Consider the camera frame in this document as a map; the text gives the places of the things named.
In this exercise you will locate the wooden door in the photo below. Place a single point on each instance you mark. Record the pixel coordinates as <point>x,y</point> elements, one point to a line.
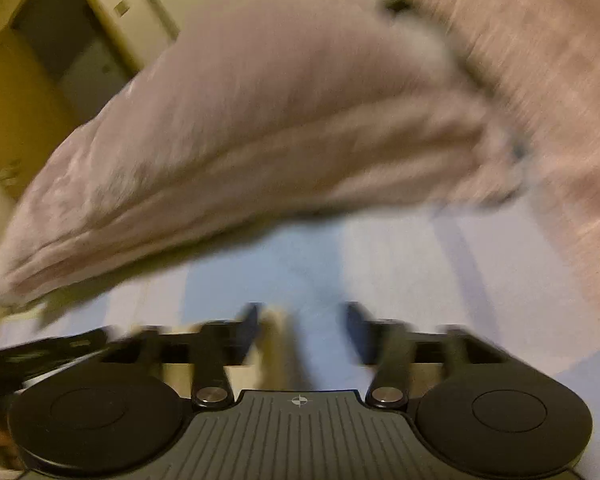
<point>15,110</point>

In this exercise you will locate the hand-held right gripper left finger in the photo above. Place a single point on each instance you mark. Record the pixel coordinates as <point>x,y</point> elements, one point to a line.
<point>247,332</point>

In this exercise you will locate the plaid bed sheet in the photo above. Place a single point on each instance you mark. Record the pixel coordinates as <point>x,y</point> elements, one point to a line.
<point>380,270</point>

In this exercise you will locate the plain purple pillow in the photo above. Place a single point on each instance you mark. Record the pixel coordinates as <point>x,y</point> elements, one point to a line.
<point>255,135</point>

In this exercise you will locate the brown wall switch plate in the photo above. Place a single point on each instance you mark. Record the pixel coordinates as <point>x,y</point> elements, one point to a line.
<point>122,7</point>

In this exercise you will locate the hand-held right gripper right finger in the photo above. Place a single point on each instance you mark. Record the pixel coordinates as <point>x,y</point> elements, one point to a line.
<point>355,332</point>

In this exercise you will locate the wooden door frame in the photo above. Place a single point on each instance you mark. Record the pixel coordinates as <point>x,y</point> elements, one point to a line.
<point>107,30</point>

